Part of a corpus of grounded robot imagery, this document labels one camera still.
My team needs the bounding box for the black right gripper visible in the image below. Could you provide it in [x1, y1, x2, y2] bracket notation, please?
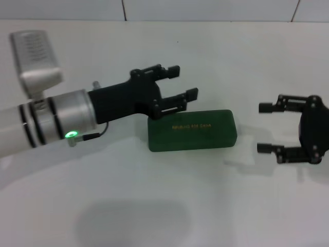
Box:
[257, 94, 329, 165]

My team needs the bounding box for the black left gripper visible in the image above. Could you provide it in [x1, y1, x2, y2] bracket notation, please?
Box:
[88, 64, 199, 125]

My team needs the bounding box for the green glasses case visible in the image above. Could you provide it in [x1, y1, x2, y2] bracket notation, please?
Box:
[148, 109, 239, 153]

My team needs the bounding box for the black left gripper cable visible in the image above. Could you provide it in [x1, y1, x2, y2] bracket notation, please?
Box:
[67, 120, 109, 148]

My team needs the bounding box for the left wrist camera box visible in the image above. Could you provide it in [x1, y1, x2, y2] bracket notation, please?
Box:
[9, 30, 65, 99]

